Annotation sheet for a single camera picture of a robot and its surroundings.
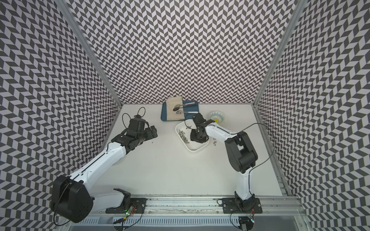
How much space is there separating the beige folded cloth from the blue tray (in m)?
0.02

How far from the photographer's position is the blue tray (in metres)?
1.11

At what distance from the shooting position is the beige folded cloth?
Result: 3.63 ft
